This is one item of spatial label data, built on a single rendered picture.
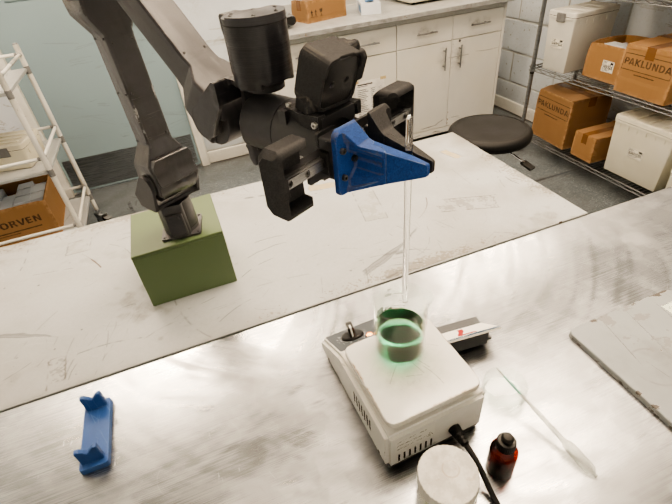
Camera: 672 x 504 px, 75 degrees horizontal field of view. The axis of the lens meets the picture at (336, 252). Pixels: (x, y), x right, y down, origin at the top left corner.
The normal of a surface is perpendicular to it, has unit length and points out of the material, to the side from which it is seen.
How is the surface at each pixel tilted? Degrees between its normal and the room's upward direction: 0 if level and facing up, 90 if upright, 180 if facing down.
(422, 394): 0
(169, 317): 0
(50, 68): 90
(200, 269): 90
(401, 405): 0
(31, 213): 91
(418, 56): 90
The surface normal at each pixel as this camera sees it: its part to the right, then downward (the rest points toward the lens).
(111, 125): 0.36, 0.54
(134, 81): 0.76, 0.29
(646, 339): -0.08, -0.79
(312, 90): -0.66, 0.47
